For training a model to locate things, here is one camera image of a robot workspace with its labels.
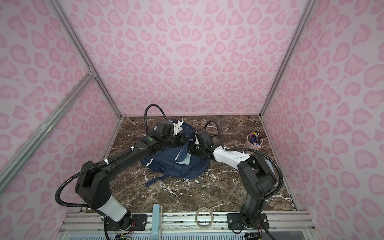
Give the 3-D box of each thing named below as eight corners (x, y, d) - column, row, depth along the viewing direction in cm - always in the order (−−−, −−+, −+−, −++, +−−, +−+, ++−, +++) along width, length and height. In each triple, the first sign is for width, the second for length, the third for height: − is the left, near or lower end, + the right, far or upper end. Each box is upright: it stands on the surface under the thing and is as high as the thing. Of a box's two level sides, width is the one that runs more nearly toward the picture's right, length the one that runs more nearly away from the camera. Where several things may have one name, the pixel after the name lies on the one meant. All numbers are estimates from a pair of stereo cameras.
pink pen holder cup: (245, 155, 100) (250, 143, 89) (242, 143, 106) (247, 130, 95) (257, 155, 99) (264, 143, 89) (253, 143, 106) (259, 130, 95)
